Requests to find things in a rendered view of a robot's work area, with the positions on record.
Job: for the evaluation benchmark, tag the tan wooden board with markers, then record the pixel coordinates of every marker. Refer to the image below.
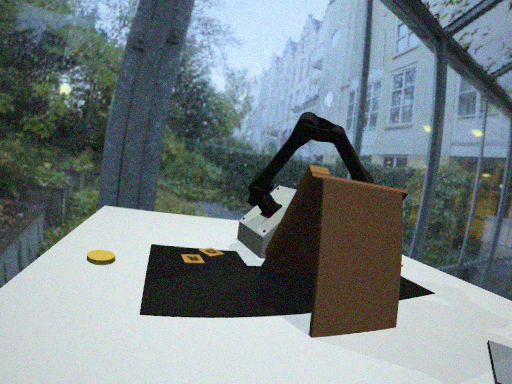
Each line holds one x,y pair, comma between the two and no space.
349,234

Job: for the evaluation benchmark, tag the yellow flat disc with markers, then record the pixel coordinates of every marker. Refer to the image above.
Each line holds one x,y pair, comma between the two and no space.
100,257

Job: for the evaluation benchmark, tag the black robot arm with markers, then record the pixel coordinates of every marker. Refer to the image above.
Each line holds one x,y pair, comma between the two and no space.
309,127

